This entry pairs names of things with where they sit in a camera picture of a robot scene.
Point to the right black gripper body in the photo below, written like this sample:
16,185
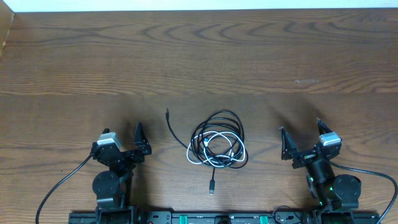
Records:
305,158

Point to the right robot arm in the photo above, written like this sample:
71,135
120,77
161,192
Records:
337,194

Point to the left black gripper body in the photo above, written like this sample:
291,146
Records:
134,158

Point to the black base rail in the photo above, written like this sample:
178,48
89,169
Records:
166,217

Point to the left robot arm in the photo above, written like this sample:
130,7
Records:
113,186

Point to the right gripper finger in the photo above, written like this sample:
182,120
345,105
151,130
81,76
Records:
289,149
322,127

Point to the cardboard box edge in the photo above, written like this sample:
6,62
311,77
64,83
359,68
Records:
6,19

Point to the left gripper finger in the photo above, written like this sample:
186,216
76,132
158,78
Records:
106,131
141,141

